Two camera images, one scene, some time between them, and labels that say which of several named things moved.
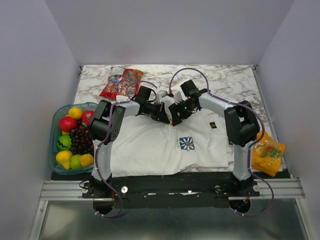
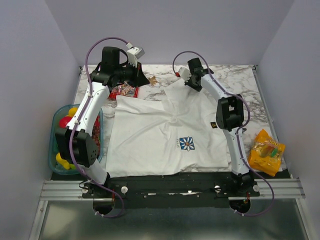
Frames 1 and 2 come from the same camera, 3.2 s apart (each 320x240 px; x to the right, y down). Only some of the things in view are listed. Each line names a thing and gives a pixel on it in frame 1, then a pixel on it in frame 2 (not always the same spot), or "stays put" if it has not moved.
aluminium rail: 270,189 stays put
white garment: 146,146 stays put
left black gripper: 160,115 to 139,78
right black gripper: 174,109 to 198,88
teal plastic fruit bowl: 60,112 stays put
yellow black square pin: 213,125 stays put
